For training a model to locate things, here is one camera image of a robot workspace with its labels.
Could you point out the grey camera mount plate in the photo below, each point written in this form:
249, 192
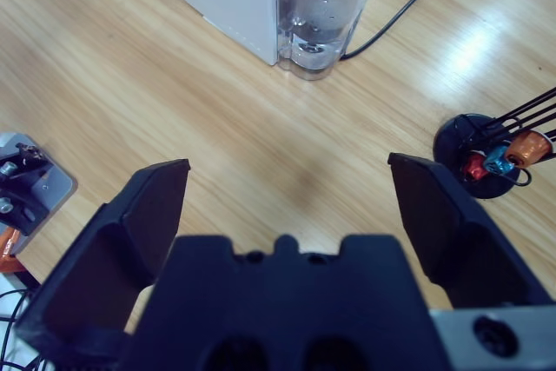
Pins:
56, 184

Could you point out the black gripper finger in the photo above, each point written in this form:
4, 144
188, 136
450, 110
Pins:
447, 223
130, 232

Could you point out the black capsule holder with rods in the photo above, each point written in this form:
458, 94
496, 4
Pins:
447, 141

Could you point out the orange coffee capsule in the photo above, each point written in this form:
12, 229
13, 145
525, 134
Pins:
527, 149

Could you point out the orange clamp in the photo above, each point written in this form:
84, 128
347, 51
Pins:
8, 253

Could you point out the red coffee capsule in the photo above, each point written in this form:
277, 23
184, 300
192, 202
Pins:
475, 167

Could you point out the blue coffee capsule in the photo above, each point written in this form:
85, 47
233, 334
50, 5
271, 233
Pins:
499, 161

